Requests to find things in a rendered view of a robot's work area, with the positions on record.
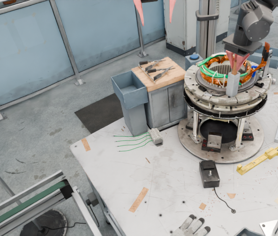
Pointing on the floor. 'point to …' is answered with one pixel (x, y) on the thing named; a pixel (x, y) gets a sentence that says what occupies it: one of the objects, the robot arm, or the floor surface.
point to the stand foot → (59, 217)
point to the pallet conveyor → (36, 208)
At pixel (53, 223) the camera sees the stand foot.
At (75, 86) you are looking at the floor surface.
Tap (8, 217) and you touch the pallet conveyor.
